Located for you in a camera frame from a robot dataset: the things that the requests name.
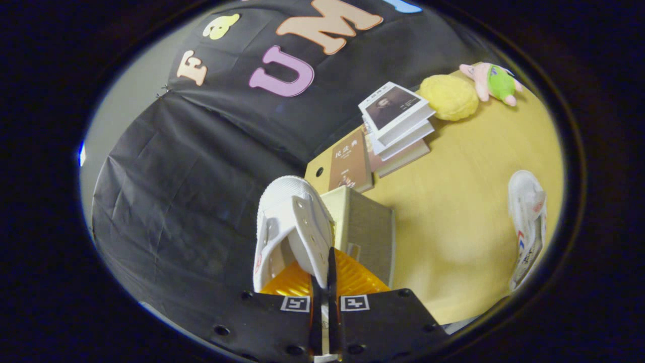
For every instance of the thick book with brownish cover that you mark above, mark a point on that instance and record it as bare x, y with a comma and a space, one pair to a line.
403, 160

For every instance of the black backdrop cloth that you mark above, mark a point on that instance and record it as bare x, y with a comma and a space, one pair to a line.
176, 201

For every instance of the brown cover book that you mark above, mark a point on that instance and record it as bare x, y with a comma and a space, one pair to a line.
350, 161

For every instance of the yellow plush cushion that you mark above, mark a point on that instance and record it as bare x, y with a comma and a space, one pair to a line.
448, 96

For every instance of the white canvas shoe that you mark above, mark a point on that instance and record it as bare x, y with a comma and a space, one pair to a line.
526, 217
292, 212

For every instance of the white book with portrait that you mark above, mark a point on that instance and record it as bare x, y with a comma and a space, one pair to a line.
393, 108

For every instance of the grey fabric storage box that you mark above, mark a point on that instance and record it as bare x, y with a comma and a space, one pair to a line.
368, 237

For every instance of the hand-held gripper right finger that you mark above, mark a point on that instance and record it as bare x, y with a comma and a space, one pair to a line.
332, 312

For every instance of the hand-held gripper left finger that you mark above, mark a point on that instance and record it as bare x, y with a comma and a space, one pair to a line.
316, 327

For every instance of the plain white book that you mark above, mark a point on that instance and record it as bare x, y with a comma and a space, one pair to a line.
408, 143

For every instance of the pink and green plush toy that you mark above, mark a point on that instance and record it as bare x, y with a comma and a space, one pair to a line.
496, 83

